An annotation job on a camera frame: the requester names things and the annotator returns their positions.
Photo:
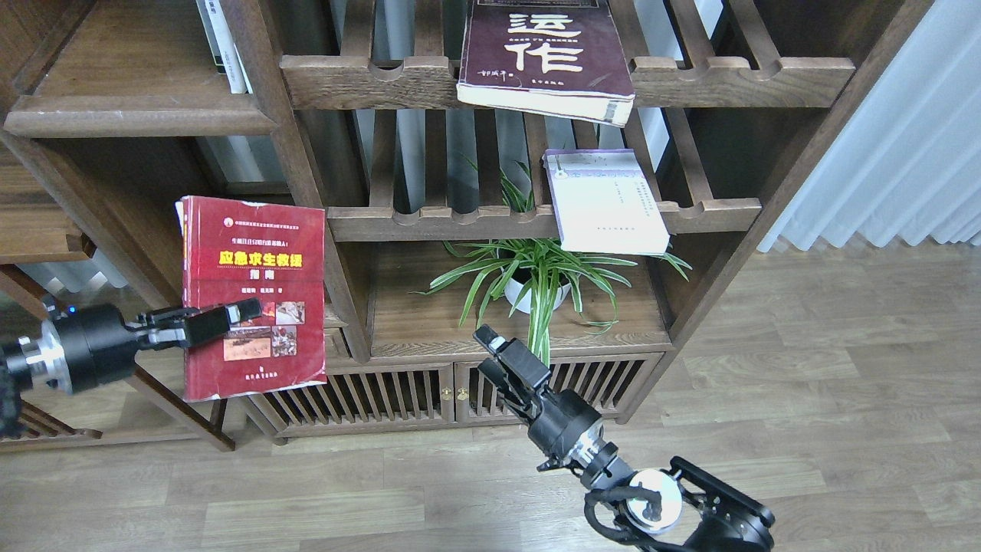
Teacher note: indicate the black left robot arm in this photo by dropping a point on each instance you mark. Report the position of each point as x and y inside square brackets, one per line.
[19, 372]

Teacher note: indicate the white plant pot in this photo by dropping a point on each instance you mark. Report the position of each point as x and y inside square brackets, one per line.
[516, 284]

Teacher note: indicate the dark maroon book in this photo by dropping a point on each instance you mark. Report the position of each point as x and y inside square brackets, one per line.
[556, 58]

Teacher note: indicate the green spider plant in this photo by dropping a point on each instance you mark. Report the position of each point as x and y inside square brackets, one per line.
[492, 263]

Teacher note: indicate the white pleated curtain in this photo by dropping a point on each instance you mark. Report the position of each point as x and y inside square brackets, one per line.
[907, 165]

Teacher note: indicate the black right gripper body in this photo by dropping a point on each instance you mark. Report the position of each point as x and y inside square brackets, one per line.
[566, 428]

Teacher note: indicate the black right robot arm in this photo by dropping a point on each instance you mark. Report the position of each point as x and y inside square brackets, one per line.
[682, 508]

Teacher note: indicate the white upright books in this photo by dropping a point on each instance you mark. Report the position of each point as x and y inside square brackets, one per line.
[222, 46]

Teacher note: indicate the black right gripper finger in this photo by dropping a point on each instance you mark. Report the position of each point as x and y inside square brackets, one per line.
[516, 356]
[514, 393]

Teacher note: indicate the dark wooden bookshelf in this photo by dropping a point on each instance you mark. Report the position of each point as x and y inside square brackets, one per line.
[101, 101]

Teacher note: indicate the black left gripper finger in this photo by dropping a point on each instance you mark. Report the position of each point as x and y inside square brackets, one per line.
[204, 326]

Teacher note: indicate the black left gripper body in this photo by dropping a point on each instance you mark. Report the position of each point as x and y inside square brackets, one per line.
[92, 347]

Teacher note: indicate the white purple book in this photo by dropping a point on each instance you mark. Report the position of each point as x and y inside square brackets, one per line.
[603, 203]

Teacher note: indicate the red survival guide book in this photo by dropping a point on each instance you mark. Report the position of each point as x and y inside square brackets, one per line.
[236, 250]

